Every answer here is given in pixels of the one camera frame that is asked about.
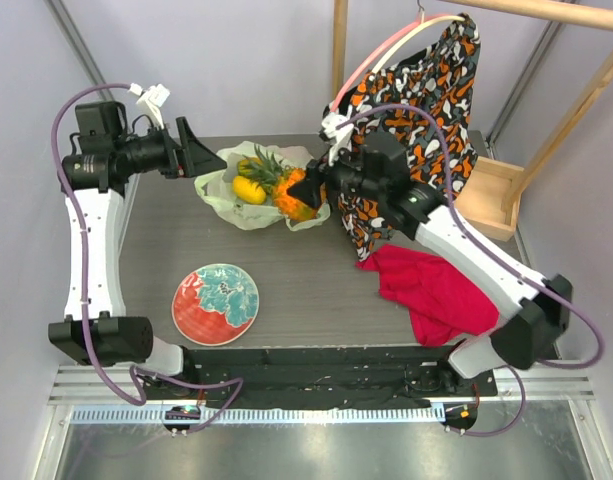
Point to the white slotted cable duct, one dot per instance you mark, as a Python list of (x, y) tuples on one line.
[(169, 414)]

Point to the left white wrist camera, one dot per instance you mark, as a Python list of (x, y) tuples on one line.
[(150, 101)]

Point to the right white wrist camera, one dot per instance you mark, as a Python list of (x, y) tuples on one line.
[(337, 131)]

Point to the fake yellow mango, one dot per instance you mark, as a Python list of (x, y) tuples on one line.
[(248, 191)]

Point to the wooden clothes rack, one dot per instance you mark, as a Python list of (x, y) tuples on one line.
[(554, 125)]

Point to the red cloth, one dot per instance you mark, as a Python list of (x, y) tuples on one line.
[(442, 303)]

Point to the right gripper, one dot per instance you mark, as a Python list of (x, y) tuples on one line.
[(329, 181)]

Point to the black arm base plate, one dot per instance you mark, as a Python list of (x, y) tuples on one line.
[(363, 378)]

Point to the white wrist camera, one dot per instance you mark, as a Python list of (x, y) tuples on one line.
[(337, 131), (150, 101)]

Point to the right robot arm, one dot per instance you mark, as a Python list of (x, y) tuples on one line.
[(535, 309)]

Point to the pink and white hanger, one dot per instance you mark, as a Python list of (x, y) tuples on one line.
[(389, 47)]

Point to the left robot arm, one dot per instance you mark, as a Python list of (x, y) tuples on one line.
[(106, 155)]

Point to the orange patterned garment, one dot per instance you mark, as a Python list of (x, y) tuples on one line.
[(439, 80)]

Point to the red and teal plate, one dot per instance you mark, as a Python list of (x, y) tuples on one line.
[(215, 304)]

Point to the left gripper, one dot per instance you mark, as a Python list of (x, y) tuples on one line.
[(194, 157)]

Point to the pale green plastic bag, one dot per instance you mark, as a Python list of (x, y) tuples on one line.
[(215, 189)]

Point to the fake pineapple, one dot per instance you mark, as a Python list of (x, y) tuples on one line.
[(275, 178)]

